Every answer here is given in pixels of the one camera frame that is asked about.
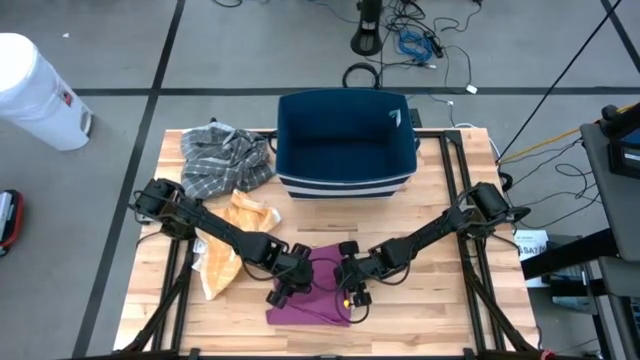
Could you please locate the red and black device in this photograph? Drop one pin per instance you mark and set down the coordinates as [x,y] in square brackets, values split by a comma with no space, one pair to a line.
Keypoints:
[12,225]

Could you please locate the purple cloth towel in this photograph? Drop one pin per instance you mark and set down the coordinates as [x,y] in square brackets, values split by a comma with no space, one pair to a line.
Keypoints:
[287,317]

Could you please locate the white paper label tag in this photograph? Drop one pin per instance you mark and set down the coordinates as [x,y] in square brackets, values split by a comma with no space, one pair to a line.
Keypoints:
[199,247]

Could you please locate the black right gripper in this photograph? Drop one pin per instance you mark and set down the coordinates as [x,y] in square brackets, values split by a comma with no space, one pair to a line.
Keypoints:
[362,272]

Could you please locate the black stand base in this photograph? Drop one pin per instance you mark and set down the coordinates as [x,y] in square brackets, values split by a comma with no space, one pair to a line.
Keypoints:
[366,40]

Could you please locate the thin black pole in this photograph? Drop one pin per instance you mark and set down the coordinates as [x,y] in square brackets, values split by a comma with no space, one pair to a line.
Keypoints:
[560,80]

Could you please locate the black power strip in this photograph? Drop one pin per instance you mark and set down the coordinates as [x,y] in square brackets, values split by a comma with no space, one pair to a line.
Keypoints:
[434,46]

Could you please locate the navy white-striped fabric basket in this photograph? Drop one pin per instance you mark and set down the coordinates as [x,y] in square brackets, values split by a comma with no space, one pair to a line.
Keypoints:
[345,150]

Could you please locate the white power adapter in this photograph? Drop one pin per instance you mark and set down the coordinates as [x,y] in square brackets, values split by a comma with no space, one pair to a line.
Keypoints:
[471,89]

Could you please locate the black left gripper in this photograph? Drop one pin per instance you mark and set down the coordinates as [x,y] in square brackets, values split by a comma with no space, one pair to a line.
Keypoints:
[285,270]

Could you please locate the grey equipment cart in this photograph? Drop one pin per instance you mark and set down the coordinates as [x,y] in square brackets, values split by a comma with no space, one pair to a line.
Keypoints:
[615,210]

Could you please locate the small red object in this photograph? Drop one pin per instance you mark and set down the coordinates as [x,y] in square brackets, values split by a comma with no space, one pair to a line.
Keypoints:
[547,355]

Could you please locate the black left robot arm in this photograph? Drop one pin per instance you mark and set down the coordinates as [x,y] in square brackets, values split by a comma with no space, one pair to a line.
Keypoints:
[160,200]

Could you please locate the black electronic device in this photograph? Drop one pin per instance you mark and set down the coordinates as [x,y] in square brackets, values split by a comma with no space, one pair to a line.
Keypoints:
[622,150]

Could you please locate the orange checked towel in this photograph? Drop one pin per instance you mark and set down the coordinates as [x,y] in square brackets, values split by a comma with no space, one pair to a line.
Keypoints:
[255,215]

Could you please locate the grey checked towel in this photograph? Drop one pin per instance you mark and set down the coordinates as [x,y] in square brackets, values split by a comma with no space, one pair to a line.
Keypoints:
[220,160]

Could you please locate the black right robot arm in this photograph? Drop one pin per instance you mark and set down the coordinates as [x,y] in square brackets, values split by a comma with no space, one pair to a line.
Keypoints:
[487,200]

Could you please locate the white printed paper box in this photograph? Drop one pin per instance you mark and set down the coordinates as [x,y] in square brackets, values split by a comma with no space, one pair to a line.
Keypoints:
[532,250]

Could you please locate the white trash bin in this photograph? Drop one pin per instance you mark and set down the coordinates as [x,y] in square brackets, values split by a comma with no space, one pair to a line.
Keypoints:
[35,95]

